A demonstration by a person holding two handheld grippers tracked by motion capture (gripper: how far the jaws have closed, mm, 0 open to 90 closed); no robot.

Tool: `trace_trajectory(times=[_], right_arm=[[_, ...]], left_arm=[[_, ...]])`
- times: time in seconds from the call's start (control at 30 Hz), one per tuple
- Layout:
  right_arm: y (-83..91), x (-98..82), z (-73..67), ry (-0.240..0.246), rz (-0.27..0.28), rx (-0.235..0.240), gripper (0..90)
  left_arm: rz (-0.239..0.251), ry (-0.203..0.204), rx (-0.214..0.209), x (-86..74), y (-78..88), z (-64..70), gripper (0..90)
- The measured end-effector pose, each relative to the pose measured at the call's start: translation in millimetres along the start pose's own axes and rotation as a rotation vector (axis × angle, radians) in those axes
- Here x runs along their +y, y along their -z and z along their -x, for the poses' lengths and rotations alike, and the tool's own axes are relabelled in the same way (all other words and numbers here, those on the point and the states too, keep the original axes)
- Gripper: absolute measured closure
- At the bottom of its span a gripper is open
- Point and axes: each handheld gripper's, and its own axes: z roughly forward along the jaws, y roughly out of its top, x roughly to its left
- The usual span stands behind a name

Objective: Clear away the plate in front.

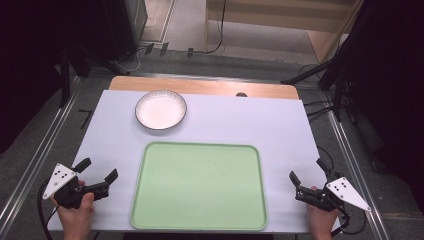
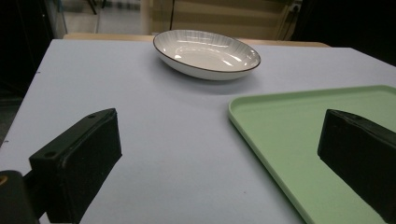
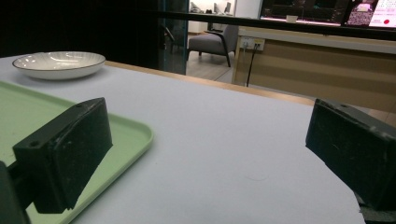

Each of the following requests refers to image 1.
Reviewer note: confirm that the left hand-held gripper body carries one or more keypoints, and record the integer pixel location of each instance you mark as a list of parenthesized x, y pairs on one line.
[(60, 178)]

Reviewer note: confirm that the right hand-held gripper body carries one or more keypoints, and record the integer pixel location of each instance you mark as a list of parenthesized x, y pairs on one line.
[(340, 195)]

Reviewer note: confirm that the person's right hand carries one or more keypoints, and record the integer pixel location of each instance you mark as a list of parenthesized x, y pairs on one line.
[(321, 221)]

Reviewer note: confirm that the person's left hand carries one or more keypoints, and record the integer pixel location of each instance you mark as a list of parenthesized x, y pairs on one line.
[(77, 216)]

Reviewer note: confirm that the white table sheet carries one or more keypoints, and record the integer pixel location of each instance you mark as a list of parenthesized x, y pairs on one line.
[(266, 126)]

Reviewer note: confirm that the white plate with dark rim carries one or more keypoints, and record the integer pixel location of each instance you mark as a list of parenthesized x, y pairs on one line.
[(161, 109)]

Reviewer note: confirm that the green plastic tray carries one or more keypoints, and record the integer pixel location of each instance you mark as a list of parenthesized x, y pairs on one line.
[(200, 186)]

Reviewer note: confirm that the black stand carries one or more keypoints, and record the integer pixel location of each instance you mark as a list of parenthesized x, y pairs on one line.
[(330, 70), (83, 63)]

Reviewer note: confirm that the dark curtain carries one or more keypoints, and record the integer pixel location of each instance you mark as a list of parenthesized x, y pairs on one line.
[(393, 83), (26, 66)]

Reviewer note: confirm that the wooden table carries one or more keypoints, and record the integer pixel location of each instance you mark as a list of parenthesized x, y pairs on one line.
[(200, 86)]

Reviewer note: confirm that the grey cabinet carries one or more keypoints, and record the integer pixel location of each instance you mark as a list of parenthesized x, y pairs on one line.
[(130, 26)]

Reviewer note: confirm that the light wooden furniture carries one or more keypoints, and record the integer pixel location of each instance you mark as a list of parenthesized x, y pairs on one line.
[(266, 16)]

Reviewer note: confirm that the aluminium rail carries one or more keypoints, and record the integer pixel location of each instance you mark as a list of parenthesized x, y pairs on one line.
[(356, 173), (40, 146)]

